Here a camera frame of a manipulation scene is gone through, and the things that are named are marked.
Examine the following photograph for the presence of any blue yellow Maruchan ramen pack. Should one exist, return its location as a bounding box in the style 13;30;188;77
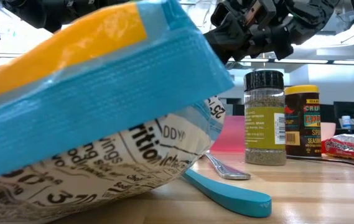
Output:
0;0;235;224

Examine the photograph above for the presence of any pink translucent bowl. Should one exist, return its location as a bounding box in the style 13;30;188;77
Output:
319;122;337;142

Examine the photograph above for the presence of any pink plastic bin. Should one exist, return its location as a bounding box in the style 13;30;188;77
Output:
210;115;246;153

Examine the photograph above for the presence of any black-lid spice jar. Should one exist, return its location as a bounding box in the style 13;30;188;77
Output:
243;70;287;166

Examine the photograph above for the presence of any black computer monitor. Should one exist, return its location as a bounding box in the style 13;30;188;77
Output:
333;101;354;121
319;104;335;124

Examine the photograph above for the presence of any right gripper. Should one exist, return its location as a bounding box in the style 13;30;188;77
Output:
203;18;296;65

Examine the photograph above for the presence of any red Maruchan ramen pack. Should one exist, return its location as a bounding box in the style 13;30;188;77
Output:
320;133;354;166

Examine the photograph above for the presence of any long ceiling light strip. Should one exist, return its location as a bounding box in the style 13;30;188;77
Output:
226;57;354;65

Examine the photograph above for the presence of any teal plastic spoon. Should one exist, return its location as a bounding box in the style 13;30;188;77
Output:
182;169;273;218

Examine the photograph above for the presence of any silver metal spoon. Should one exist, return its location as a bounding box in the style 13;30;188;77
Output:
203;151;252;181

